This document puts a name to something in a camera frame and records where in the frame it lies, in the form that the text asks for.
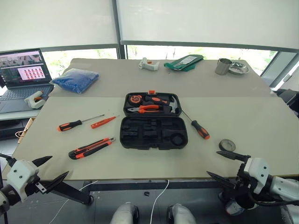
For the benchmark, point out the steel cup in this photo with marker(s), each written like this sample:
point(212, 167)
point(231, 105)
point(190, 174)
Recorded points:
point(222, 67)

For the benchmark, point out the steel dish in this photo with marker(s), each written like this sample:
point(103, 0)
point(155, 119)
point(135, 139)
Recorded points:
point(239, 68)

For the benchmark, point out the white roller blind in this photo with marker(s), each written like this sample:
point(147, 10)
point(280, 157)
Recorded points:
point(210, 21)
point(58, 21)

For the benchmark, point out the wooden frame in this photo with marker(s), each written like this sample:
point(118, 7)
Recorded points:
point(24, 131)

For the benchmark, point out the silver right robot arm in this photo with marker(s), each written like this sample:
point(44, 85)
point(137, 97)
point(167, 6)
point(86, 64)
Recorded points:
point(285, 186)

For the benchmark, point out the black orange tape measure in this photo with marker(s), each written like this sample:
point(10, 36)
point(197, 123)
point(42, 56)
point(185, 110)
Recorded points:
point(136, 99)

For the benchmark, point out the white glue gun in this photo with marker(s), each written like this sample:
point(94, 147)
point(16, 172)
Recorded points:
point(35, 100)
point(147, 65)

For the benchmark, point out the white side desk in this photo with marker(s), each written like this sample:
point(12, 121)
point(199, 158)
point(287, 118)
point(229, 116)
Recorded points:
point(16, 116)

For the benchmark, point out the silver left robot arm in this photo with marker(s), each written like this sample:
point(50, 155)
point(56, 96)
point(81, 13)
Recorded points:
point(8, 194)

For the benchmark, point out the black chair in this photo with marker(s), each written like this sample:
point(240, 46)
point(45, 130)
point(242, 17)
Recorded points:
point(288, 100)

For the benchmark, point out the blue mesh bag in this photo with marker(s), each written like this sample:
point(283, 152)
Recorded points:
point(74, 80)

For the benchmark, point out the black table frame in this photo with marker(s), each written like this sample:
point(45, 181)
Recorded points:
point(130, 185)

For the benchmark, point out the green plastic package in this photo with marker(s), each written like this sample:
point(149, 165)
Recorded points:
point(184, 63)

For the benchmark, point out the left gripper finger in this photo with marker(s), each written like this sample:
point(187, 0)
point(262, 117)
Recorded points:
point(42, 160)
point(56, 180)

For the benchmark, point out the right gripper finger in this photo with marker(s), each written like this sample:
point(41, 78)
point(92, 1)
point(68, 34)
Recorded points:
point(222, 179)
point(233, 156)

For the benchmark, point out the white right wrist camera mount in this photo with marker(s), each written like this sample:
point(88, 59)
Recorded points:
point(258, 171)

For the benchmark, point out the black tool case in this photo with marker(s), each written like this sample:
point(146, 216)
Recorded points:
point(153, 130)

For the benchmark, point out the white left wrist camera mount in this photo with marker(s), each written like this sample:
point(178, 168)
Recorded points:
point(19, 172)

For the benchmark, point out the black orange utility knife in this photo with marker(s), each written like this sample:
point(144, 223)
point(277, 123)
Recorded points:
point(90, 149)

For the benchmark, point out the orange test pen screwdriver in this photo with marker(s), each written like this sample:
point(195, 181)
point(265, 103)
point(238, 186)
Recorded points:
point(100, 123)

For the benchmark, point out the open black laptop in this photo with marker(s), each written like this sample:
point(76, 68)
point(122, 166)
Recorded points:
point(21, 77)

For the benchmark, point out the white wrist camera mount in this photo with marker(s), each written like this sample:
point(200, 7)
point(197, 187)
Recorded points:
point(258, 171)
point(19, 172)

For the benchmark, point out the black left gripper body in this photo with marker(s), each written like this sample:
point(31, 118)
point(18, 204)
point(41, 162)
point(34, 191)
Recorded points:
point(32, 186)

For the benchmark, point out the grey rounded robot leg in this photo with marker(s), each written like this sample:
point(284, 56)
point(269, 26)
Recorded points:
point(123, 213)
point(181, 214)

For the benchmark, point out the dark window frame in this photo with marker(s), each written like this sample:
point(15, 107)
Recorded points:
point(120, 50)

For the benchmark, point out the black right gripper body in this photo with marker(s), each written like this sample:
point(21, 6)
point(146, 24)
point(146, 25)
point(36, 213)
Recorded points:
point(243, 192)

